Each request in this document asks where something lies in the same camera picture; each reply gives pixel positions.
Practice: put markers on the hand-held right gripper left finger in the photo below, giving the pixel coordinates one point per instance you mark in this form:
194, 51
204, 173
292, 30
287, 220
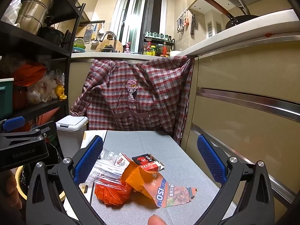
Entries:
90, 159

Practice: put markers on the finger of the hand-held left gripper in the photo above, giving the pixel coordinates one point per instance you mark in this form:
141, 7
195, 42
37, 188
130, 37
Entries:
15, 124
43, 131

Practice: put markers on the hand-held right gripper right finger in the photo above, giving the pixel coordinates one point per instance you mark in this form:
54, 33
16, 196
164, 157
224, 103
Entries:
211, 161

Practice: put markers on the clear zip bag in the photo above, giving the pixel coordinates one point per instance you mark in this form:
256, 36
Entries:
105, 171

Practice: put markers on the yellow basket with black bag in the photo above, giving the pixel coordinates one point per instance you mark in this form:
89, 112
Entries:
54, 154

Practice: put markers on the small white red carton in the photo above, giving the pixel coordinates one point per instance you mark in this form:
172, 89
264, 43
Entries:
120, 160

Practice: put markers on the black red printed box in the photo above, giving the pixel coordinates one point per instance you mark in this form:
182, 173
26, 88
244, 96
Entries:
144, 160

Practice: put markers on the orange snack wrapper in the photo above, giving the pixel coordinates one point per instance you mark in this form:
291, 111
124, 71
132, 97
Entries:
150, 182

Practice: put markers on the person's left hand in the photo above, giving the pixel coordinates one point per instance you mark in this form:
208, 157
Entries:
9, 189

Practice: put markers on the person's right hand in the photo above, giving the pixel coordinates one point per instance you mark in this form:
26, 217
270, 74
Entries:
156, 220

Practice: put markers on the orange cardboard box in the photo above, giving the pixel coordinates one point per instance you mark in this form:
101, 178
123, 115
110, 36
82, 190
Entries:
46, 117

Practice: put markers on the white printed board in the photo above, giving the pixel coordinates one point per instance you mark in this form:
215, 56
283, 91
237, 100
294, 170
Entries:
90, 137

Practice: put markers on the teal storage box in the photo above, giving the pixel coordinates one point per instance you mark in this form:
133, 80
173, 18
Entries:
5, 100

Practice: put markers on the red container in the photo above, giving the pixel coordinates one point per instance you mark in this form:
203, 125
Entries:
20, 98

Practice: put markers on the white lidded bin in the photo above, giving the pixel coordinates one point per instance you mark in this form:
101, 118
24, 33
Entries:
70, 131

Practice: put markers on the clear plastic food bags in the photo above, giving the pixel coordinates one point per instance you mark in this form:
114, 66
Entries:
39, 91

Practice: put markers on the yellow plastic bag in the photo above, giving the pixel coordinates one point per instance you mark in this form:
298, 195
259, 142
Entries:
61, 92

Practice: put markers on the orange plastic bag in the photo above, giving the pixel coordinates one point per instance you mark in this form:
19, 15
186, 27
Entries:
30, 73

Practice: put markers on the red plaid shirt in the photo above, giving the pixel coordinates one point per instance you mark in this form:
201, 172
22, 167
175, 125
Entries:
112, 93

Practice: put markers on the black shelving rack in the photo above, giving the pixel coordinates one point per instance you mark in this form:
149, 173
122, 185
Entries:
28, 39

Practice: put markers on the stack of green bowls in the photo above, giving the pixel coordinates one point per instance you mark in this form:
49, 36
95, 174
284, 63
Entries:
78, 44

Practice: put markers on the beige kitchen cabinet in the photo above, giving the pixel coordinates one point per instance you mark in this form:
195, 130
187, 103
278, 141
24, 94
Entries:
246, 75

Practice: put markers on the black cooking pot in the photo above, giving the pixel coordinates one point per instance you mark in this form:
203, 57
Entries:
51, 36

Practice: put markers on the steel grater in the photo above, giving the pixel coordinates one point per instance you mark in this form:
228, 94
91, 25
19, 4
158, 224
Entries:
88, 36

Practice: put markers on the white plastic bag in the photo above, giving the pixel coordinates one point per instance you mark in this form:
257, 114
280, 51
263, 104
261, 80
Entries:
11, 11

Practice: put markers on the steel kitchen faucet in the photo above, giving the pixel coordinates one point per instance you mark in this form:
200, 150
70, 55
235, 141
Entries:
115, 43

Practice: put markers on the steel stock pot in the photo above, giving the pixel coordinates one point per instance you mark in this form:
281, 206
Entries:
32, 11

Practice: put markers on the round wooden cutting board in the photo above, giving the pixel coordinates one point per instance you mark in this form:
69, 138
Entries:
119, 45

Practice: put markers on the pink soap bottle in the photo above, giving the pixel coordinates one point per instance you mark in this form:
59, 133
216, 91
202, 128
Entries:
127, 49

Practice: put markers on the white ladle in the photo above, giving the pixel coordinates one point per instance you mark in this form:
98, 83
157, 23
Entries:
101, 30

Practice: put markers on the row of condiment bottles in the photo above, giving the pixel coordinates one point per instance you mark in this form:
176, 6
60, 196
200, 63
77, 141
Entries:
153, 50

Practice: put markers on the white countertop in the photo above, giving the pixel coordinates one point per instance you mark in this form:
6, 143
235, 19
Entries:
234, 32

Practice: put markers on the black spice rack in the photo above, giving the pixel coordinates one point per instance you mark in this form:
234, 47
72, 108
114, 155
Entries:
157, 39

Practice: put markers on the hanging kitchen knife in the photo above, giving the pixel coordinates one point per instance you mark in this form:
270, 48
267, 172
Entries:
192, 27

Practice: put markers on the row of green cups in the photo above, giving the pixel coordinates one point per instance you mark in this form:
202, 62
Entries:
155, 35

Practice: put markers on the hanging kitchen utensils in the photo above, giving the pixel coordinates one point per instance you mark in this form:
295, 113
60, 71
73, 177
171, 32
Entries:
181, 22

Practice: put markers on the white framed glass door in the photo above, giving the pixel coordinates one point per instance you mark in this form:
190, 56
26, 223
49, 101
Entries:
138, 16

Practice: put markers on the white wall vent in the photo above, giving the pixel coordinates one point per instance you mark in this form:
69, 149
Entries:
209, 29
218, 27

